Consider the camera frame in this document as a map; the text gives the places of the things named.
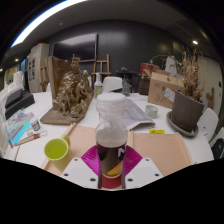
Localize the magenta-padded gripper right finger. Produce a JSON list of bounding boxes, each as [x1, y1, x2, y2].
[[122, 144, 164, 190]]

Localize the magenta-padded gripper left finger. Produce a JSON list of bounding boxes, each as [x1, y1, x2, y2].
[[60, 144, 103, 190]]

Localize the white-capped dark drink bottle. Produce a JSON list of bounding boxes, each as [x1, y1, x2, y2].
[[94, 92, 129, 179]]

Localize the beige canvas mat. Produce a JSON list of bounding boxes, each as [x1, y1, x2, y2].
[[39, 123, 194, 178]]

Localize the lime green mug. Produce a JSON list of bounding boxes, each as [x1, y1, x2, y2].
[[43, 133, 73, 174]]

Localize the yellow marker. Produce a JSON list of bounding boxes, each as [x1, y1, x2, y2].
[[148, 128, 166, 135]]

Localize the open grey newspaper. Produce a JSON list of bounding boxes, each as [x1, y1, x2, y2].
[[123, 97, 157, 131]]

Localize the small grey-white cup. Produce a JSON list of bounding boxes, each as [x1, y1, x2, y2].
[[145, 104, 159, 119]]

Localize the grey plant saucer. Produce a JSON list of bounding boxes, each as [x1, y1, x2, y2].
[[165, 110, 200, 138]]

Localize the small glass jar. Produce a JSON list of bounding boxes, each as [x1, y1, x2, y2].
[[30, 118, 42, 132]]

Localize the golden sculpture on brown board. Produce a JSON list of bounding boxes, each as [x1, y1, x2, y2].
[[39, 55, 95, 126]]

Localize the dried plant in dark pot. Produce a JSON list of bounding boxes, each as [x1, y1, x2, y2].
[[169, 48, 206, 134]]

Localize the white green spray bottle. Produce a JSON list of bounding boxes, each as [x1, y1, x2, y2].
[[93, 72, 104, 100]]

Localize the grey kettle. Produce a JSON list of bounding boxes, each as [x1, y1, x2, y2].
[[121, 78, 133, 97]]

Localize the brown cardboard box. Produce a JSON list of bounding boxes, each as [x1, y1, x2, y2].
[[147, 68, 185, 109]]

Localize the white plastic chair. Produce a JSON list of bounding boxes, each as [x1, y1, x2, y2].
[[101, 76, 124, 94], [207, 126, 224, 161], [197, 107, 220, 143]]

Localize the colourful printed sheet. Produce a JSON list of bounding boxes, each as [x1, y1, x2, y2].
[[4, 108, 36, 148]]

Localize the black flat box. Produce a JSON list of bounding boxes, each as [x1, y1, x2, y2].
[[4, 93, 36, 121], [4, 87, 25, 109]]

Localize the black side table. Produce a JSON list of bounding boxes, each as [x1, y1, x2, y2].
[[115, 68, 141, 93]]

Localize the white foam boards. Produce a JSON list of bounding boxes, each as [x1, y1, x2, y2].
[[0, 71, 26, 158]]

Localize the red box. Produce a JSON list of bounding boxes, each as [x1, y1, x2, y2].
[[139, 62, 161, 78]]

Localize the wooden easel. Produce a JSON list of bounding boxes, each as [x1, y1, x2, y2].
[[39, 58, 51, 93], [91, 53, 112, 89]]

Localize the wooden figure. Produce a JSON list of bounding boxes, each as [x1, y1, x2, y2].
[[205, 87, 215, 109]]

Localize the white plaster statue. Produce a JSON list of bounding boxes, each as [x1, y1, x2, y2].
[[164, 55, 178, 74]]

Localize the long ceiling light strip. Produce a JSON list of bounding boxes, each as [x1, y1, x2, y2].
[[10, 0, 88, 48]]

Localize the wooden stick with ring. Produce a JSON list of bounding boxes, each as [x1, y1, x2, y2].
[[14, 129, 48, 147]]

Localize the black wall screen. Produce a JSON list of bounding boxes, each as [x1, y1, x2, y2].
[[52, 32, 99, 64]]

